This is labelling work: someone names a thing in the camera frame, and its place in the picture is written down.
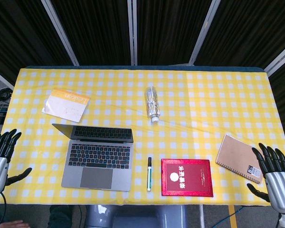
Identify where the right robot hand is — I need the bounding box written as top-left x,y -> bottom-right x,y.
247,142 -> 285,213

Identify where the silver laptop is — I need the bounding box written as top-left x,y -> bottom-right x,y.
51,123 -> 135,192

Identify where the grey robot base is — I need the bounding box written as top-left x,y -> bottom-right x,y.
84,204 -> 188,228

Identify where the person's hand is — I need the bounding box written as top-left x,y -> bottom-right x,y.
0,219 -> 31,228

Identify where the brown spiral notebook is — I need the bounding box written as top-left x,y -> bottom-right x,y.
215,134 -> 264,185

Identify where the orange and white book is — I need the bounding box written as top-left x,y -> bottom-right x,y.
41,88 -> 91,124

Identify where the red certificate folder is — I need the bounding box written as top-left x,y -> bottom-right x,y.
161,158 -> 214,198

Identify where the green and white marker pen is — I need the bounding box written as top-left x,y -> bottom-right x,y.
146,156 -> 153,192

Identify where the clear plastic water bottle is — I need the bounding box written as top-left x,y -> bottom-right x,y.
145,86 -> 161,124

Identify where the yellow checkered tablecloth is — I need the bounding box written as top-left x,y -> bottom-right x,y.
0,68 -> 285,206

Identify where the black folding screen partition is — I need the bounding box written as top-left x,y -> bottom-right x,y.
0,0 -> 285,114

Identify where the blue cable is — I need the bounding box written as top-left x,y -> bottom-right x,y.
212,199 -> 245,228

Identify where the black cables bundle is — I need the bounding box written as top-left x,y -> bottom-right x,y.
0,86 -> 14,104

